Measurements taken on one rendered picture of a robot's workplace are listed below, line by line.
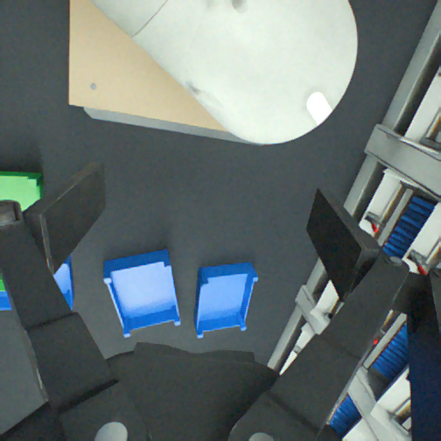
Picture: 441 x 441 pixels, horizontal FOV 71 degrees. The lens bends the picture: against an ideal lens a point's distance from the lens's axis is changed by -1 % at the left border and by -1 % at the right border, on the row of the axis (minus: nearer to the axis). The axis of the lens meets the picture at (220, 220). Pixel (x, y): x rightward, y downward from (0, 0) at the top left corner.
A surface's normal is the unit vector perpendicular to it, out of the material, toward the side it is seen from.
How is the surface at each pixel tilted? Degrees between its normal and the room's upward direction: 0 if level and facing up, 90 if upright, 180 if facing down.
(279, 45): 0
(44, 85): 0
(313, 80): 7
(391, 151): 90
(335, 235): 107
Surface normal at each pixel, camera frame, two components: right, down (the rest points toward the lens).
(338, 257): -0.99, -0.11
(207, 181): 0.26, 0.57
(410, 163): -0.95, -0.01
